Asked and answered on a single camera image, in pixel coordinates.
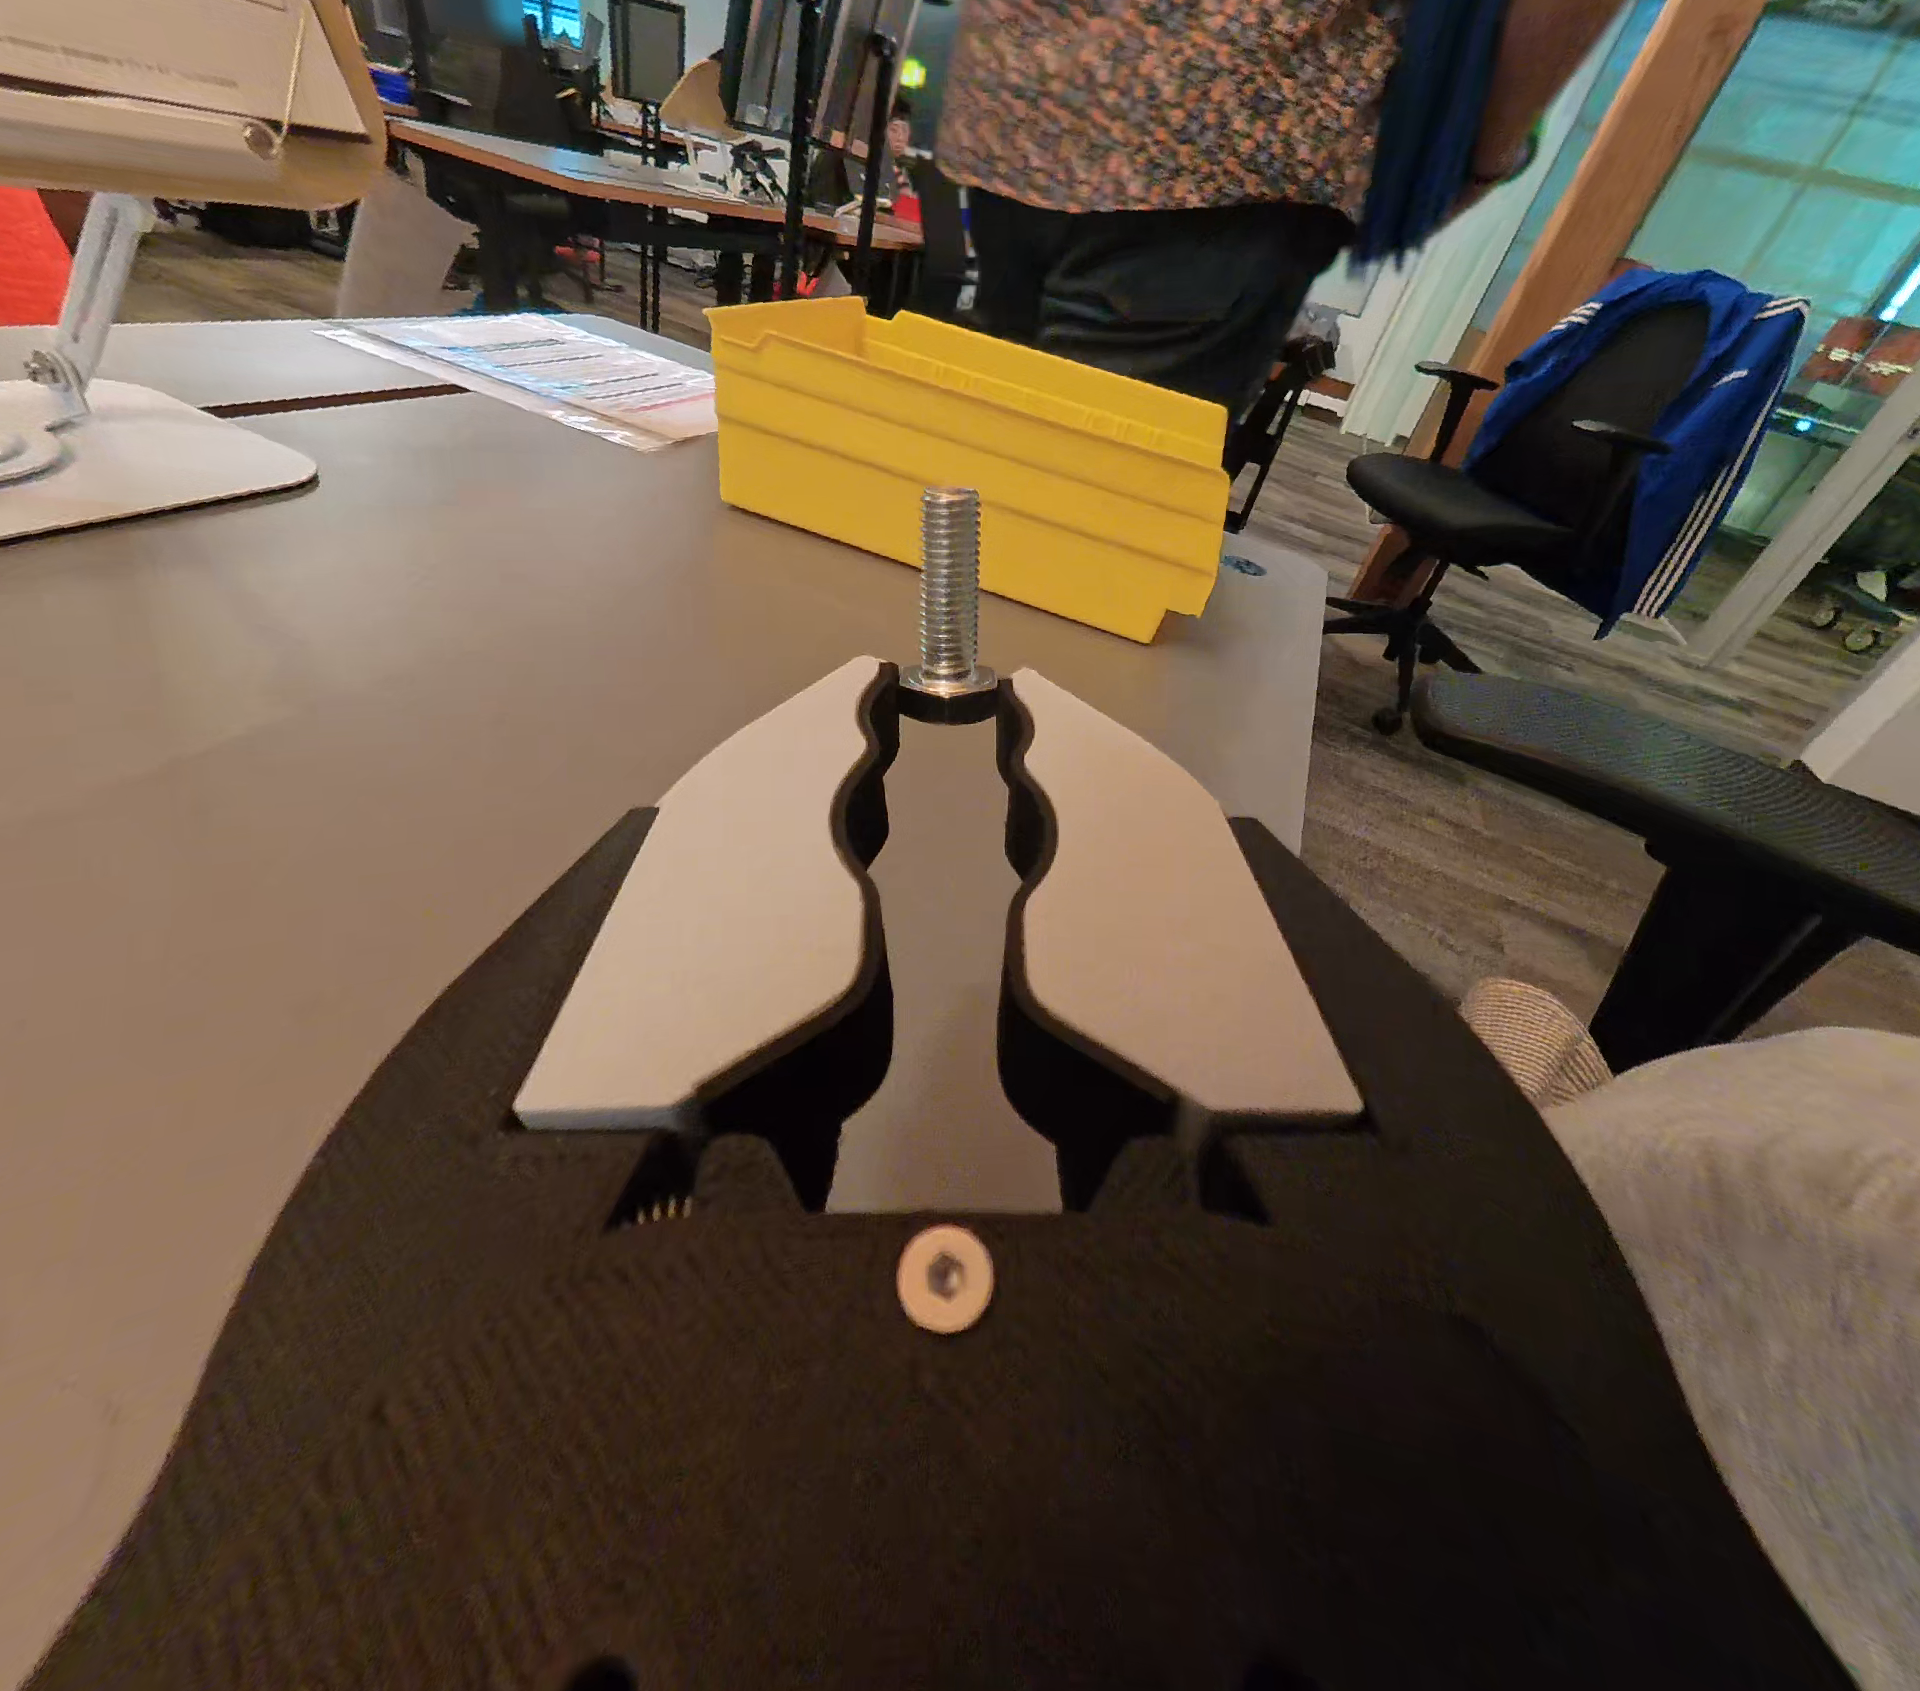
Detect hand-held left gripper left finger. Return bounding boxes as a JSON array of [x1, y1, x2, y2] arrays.
[[514, 654, 905, 1136]]

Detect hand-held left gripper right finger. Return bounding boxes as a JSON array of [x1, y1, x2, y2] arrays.
[[994, 666, 1367, 1118]]

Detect silver threaded bolt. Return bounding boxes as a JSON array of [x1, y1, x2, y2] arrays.
[[896, 486, 1003, 730]]

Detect long background desk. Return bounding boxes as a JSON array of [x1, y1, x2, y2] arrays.
[[385, 121, 923, 257]]

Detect person's striped shirt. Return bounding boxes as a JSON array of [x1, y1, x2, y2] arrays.
[[1462, 978, 1613, 1108]]

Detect black office chair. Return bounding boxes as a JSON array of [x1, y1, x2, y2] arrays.
[[1320, 297, 1802, 734]]

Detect yellow plastic bin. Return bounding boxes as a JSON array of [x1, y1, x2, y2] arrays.
[[704, 297, 1231, 646]]

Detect laminated instruction sheet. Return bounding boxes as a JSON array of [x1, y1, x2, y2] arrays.
[[313, 315, 721, 452]]

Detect person's grey sweatshirt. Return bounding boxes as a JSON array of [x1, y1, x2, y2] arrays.
[[1536, 1024, 1920, 1691]]

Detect white document stand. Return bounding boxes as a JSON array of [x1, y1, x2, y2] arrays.
[[0, 0, 395, 546]]

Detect blue striped jacket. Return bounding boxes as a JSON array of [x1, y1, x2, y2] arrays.
[[1462, 267, 1809, 640]]

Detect small black monitor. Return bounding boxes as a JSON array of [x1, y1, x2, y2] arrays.
[[606, 0, 689, 111]]

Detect wooden post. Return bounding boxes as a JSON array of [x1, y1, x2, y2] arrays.
[[1349, 0, 1907, 606]]

